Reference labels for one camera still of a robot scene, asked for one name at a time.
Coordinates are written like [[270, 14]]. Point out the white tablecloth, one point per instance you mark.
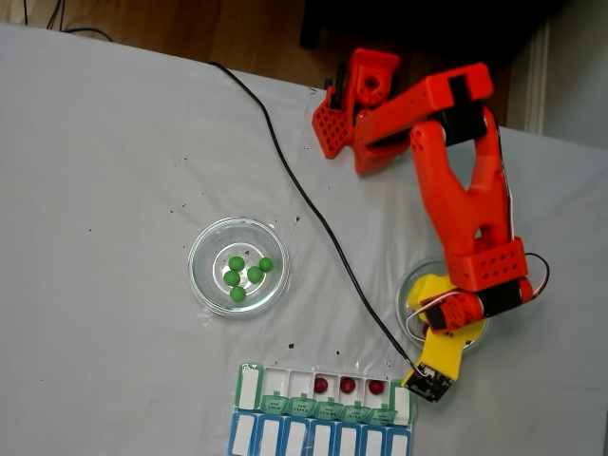
[[95, 166]]

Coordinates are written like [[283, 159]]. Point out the green blue pill organizer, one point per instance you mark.
[[273, 434]]

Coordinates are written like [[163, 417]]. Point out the dark wooden furniture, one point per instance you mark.
[[427, 24]]

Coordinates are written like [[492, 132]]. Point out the camera circuit board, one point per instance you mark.
[[427, 385]]

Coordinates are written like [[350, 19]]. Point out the clear glass bowl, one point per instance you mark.
[[404, 285], [209, 285]]

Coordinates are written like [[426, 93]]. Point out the green ball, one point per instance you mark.
[[266, 264], [255, 274], [236, 262], [237, 294], [232, 278]]

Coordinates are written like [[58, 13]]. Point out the red ball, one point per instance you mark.
[[423, 328], [347, 385], [375, 387], [321, 385]]

